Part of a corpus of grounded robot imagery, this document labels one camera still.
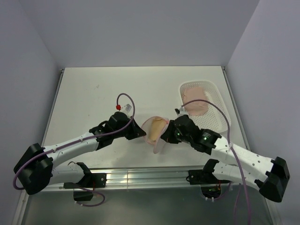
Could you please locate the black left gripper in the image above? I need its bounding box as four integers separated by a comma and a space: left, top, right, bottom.
113, 116, 146, 140

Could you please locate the white mesh laundry bag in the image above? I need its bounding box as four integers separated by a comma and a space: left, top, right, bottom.
141, 116, 170, 154

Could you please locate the beige bra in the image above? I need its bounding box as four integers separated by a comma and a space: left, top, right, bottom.
149, 117, 166, 141

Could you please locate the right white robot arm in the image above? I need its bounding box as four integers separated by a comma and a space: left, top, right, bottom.
161, 115, 290, 203

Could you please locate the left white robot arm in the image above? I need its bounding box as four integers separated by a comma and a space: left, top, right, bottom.
13, 112, 146, 195

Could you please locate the pink bra in basket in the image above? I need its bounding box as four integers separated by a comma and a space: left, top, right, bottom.
182, 87, 208, 116

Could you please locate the white perforated plastic basket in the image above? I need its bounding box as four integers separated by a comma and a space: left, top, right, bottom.
179, 80, 231, 133

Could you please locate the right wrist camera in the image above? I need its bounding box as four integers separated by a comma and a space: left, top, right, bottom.
174, 107, 188, 117

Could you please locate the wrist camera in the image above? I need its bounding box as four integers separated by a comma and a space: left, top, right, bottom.
120, 104, 132, 118
174, 107, 188, 117

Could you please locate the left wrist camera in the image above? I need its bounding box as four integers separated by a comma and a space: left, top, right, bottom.
120, 104, 132, 118

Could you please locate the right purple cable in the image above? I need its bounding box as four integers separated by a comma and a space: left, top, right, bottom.
180, 99, 251, 225

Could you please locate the purple cable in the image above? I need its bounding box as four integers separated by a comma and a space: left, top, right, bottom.
180, 99, 251, 225
13, 93, 136, 208

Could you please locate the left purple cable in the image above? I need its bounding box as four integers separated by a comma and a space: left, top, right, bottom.
13, 93, 136, 208

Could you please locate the aluminium rail frame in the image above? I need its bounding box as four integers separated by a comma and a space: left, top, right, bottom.
29, 66, 281, 225

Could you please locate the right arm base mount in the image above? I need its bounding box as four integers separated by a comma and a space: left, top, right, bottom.
185, 168, 230, 199

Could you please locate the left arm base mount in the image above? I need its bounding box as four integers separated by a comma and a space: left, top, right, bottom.
63, 173, 106, 204

